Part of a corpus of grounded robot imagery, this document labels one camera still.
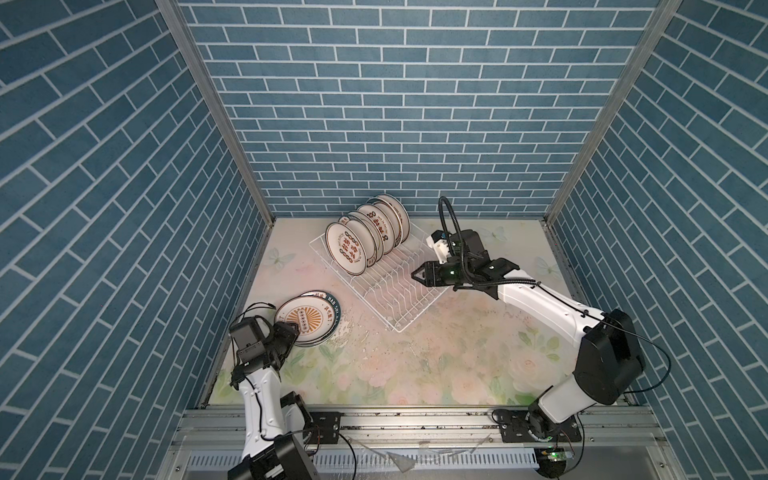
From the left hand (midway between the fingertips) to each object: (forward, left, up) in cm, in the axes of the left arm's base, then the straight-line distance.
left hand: (295, 324), depth 84 cm
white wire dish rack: (+13, -27, -1) cm, 29 cm away
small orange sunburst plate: (+4, -4, -4) cm, 7 cm away
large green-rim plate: (+24, -21, +4) cm, 32 cm away
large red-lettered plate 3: (+37, -31, +9) cm, 49 cm away
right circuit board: (-33, -66, -7) cm, 74 cm away
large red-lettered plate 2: (+33, -25, +7) cm, 42 cm away
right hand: (+9, -34, +13) cm, 37 cm away
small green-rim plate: (+9, -10, -4) cm, 14 cm away
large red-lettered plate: (+26, -12, +2) cm, 29 cm away
